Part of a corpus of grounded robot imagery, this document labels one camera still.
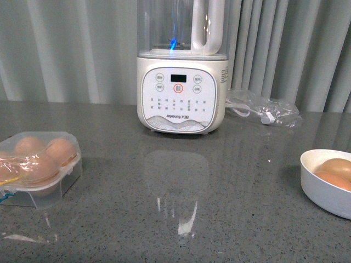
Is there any brown egg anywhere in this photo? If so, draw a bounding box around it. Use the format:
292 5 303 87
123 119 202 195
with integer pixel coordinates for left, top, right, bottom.
1 151 20 182
315 171 350 191
22 153 59 188
15 136 46 155
46 138 77 167

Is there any clear plastic egg box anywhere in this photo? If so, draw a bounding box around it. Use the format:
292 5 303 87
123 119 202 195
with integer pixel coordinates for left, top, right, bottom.
1 131 82 209

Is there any brown egg in bowl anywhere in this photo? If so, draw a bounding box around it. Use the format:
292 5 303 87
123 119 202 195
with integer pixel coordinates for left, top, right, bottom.
315 171 350 191

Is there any pale egg in bowl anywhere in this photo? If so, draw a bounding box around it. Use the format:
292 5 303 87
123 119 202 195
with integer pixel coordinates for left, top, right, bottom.
316 158 351 181

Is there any white soy milk blender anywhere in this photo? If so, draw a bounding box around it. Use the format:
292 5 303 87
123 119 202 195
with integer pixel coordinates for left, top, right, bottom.
137 1 231 134

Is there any clear plastic bag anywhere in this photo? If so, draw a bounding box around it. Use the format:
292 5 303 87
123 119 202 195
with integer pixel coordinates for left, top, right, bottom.
225 90 303 128

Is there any white round bowl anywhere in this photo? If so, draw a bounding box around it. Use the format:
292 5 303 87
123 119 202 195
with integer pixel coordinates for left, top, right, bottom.
300 149 350 219

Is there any blue rubber band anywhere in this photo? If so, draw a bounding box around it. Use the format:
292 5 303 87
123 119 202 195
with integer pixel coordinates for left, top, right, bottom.
0 190 15 203

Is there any white power cable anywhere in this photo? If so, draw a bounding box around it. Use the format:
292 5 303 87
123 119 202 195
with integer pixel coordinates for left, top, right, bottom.
225 99 275 125

